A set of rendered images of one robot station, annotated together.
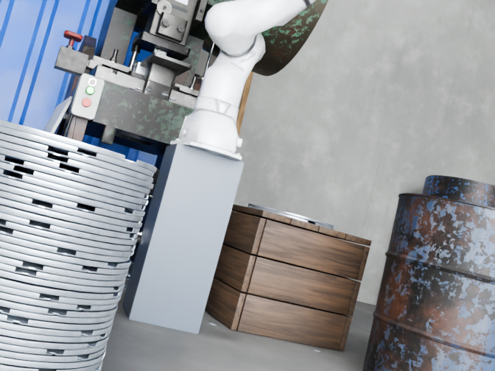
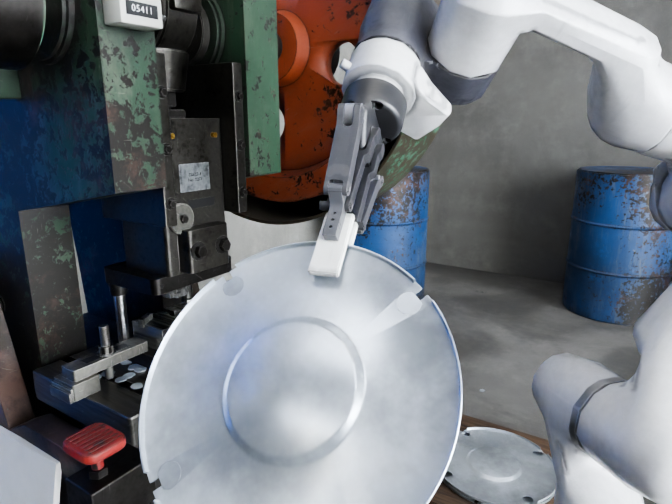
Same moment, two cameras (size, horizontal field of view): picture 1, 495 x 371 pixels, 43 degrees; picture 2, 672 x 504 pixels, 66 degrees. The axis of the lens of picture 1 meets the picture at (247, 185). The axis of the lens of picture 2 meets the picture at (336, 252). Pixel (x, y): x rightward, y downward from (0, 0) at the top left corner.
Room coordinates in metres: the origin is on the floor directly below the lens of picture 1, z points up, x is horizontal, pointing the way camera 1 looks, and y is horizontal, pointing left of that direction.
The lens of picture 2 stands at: (1.37, 0.79, 1.17)
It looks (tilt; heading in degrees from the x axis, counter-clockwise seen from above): 14 degrees down; 324
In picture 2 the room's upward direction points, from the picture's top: straight up
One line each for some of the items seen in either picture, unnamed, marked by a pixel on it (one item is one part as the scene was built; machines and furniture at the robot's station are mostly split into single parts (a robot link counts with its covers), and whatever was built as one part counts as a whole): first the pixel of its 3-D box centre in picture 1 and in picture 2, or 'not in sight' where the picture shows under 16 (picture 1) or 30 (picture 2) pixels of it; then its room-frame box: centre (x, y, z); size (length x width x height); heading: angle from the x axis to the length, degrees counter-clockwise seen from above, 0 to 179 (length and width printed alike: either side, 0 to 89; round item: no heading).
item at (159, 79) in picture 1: (160, 80); not in sight; (2.21, 0.40, 0.72); 0.25 x 0.14 x 0.14; 21
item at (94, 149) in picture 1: (61, 144); not in sight; (0.93, 0.28, 0.34); 0.29 x 0.29 x 0.01
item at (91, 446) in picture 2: (71, 44); (97, 462); (2.05, 0.69, 0.72); 0.07 x 0.06 x 0.08; 21
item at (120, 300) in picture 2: (132, 59); (120, 307); (2.41, 0.56, 0.81); 0.02 x 0.02 x 0.14
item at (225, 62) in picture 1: (235, 63); (585, 447); (1.68, 0.12, 0.71); 0.18 x 0.11 x 0.25; 158
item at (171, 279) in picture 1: (181, 235); not in sight; (1.65, 0.13, 0.23); 0.18 x 0.18 x 0.45; 16
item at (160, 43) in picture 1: (160, 50); (170, 274); (2.38, 0.46, 0.86); 0.20 x 0.16 x 0.05; 111
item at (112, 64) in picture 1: (110, 61); (102, 353); (2.32, 0.62, 0.76); 0.17 x 0.06 x 0.10; 111
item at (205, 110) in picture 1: (214, 127); not in sight; (1.61, 0.12, 0.52); 0.22 x 0.19 x 0.14; 16
